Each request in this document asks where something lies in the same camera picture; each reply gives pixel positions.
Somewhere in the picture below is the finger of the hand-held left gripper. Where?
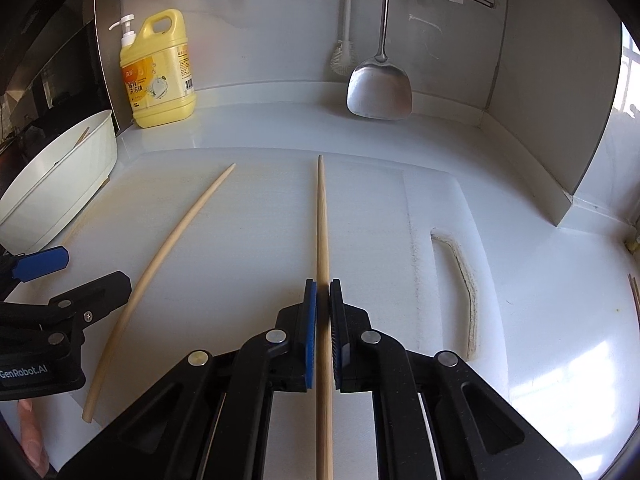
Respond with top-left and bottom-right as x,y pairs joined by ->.
0,246 -> 70,283
0,271 -> 132,346

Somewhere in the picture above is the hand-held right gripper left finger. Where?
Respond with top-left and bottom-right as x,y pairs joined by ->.
57,277 -> 318,480

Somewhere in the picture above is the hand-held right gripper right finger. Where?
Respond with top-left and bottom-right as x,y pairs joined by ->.
329,278 -> 583,480

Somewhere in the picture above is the white plastic basin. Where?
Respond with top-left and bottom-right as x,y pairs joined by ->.
0,109 -> 119,255

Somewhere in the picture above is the person's left hand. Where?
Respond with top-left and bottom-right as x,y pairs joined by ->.
16,399 -> 53,478

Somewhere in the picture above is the white cutting board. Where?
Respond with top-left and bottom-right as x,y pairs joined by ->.
60,146 -> 502,480

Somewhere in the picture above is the yellow detergent pump bottle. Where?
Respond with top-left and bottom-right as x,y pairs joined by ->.
109,8 -> 197,129

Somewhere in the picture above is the black range hood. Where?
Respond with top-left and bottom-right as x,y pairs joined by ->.
0,0 -> 118,136

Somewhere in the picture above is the stainless steel spatula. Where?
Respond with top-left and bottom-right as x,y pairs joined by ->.
346,0 -> 413,121

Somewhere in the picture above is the white bottle brush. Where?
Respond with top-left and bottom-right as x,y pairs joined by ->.
329,0 -> 357,77

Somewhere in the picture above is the window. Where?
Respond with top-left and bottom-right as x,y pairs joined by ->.
619,22 -> 640,121

